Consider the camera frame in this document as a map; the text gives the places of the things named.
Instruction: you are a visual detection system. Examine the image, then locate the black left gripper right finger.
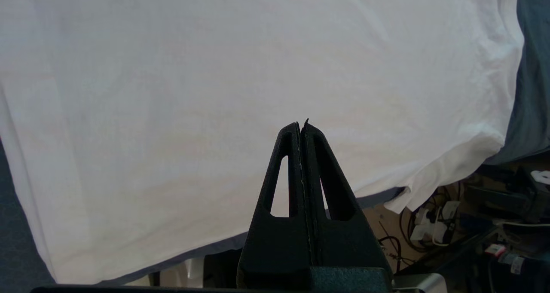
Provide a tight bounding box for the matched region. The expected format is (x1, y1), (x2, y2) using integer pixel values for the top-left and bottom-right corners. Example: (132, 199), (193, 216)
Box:
(301, 119), (393, 281)

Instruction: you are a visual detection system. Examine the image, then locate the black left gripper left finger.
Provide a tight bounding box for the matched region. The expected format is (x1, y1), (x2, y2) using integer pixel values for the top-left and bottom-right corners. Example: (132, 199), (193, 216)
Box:
(237, 122), (312, 290)

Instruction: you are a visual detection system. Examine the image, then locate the white t-shirt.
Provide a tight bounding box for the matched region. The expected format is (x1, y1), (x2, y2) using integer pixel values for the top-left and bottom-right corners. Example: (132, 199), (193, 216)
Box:
(0, 0), (526, 285)

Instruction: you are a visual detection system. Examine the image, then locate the white power strip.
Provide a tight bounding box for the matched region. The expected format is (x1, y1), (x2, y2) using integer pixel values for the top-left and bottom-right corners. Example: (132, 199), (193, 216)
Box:
(409, 201), (461, 247)

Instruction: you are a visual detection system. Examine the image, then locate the blue patterned bed sheet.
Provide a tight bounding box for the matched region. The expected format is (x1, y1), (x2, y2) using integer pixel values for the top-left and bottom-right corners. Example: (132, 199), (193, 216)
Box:
(0, 0), (550, 293)

